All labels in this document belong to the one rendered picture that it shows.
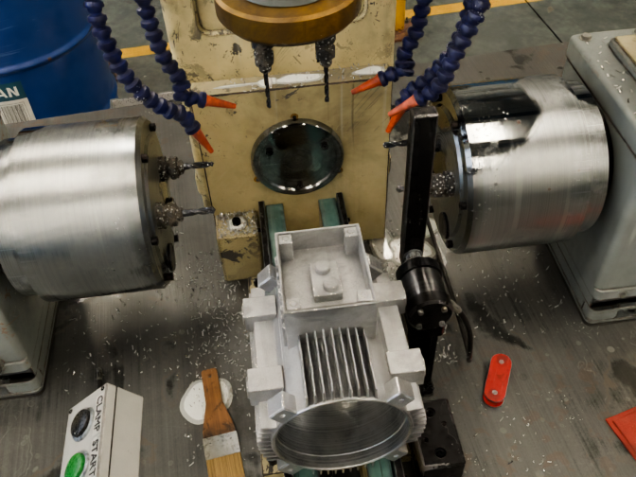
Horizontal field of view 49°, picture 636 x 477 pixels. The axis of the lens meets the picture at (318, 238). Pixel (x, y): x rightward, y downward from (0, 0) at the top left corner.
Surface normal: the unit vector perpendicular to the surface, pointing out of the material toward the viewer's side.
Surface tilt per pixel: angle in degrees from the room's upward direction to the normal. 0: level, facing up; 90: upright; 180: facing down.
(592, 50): 0
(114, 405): 50
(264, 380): 0
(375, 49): 90
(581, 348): 0
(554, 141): 39
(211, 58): 90
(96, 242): 69
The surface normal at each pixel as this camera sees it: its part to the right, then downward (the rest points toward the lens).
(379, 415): -0.70, -0.43
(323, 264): -0.04, -0.69
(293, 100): 0.12, 0.72
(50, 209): 0.07, 0.05
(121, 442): 0.74, -0.53
